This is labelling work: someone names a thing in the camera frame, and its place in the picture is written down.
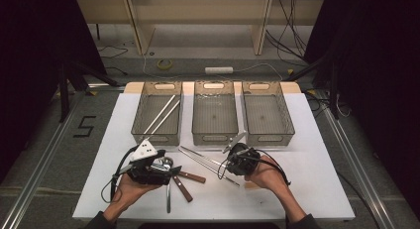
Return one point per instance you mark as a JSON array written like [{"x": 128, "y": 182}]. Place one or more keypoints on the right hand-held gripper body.
[{"x": 242, "y": 161}]

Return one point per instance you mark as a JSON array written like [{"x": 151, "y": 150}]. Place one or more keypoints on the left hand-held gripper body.
[{"x": 148, "y": 172}]

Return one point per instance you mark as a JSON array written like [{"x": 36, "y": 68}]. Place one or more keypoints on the silver metal chopstick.
[
  {"x": 198, "y": 153},
  {"x": 204, "y": 165}
]

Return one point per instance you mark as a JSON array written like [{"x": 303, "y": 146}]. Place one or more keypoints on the metal spoon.
[{"x": 168, "y": 199}]

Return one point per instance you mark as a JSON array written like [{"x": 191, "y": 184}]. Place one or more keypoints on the transparent grey storage bin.
[
  {"x": 145, "y": 106},
  {"x": 214, "y": 123},
  {"x": 267, "y": 116}
]

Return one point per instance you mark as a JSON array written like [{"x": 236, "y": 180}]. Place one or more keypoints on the person's left hand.
[{"x": 128, "y": 192}]

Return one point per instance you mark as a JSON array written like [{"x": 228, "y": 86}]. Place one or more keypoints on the person's right hand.
[{"x": 269, "y": 176}]

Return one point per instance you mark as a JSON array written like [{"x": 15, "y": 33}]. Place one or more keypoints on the wooden table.
[{"x": 133, "y": 87}]

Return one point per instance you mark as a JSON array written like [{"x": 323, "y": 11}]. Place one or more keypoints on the white board sheet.
[{"x": 323, "y": 139}]

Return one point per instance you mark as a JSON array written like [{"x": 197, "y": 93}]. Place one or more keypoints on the yellow tape roll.
[{"x": 158, "y": 64}]

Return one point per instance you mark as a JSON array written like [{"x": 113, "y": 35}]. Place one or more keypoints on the yellow floor tape piece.
[
  {"x": 312, "y": 91},
  {"x": 93, "y": 92},
  {"x": 290, "y": 71}
]

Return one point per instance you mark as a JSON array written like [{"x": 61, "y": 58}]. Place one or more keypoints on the white power strip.
[{"x": 218, "y": 70}]

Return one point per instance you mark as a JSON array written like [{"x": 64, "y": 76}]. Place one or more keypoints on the black metal stand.
[
  {"x": 334, "y": 90},
  {"x": 64, "y": 90}
]

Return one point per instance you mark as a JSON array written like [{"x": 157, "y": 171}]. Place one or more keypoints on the light wooden shelf unit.
[{"x": 198, "y": 11}]

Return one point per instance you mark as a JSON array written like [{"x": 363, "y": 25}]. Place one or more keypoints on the dark curtain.
[
  {"x": 379, "y": 73},
  {"x": 29, "y": 57}
]

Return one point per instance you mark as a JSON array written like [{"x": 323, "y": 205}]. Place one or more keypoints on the aluminium floor rail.
[
  {"x": 39, "y": 166},
  {"x": 356, "y": 169}
]

